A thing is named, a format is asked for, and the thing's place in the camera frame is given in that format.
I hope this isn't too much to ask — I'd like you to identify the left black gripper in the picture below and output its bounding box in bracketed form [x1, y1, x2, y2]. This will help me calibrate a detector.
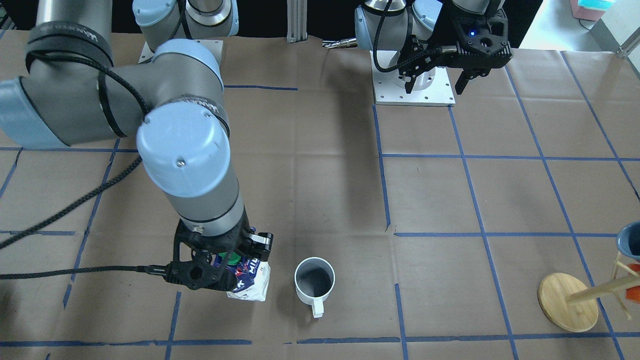
[397, 5, 513, 95]

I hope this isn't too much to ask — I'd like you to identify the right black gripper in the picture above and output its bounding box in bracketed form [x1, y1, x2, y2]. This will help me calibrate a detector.
[165, 213, 274, 291]

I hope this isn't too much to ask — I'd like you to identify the blue white milk carton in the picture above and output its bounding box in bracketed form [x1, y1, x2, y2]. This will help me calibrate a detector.
[214, 252, 271, 302]

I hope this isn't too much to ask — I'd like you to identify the white ceramic mug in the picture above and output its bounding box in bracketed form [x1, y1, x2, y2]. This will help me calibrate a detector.
[294, 257, 336, 319]

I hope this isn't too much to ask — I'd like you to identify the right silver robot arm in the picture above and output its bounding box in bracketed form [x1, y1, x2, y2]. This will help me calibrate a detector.
[1, 0, 274, 292]

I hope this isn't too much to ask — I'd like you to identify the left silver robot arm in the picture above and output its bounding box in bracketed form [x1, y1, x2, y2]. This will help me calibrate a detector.
[354, 0, 514, 94]

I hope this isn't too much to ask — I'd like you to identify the blue mug on stand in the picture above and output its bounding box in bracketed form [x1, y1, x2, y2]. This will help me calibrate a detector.
[616, 221, 640, 262]

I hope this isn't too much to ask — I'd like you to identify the wooden mug tree stand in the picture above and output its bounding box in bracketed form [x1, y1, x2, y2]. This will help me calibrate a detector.
[537, 252, 640, 333]

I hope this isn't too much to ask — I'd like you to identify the orange mug on stand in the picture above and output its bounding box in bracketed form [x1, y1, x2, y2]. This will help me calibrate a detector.
[626, 263, 640, 304]

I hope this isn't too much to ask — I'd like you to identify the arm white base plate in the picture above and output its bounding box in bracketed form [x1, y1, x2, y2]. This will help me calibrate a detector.
[371, 64, 456, 107]

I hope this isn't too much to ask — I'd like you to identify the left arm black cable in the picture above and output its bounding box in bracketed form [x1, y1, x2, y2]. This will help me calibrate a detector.
[375, 0, 446, 73]

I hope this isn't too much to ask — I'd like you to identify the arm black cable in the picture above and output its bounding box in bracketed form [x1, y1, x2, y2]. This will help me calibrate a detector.
[0, 50, 173, 281]
[375, 0, 446, 73]

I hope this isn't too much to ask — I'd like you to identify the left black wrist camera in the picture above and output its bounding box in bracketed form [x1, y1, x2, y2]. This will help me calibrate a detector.
[454, 9, 508, 57]

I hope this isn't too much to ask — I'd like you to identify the aluminium frame post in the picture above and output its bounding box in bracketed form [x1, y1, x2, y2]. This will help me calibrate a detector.
[286, 0, 308, 44]

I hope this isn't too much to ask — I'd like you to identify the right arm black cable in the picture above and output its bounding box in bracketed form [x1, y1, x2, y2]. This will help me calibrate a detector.
[0, 50, 173, 281]

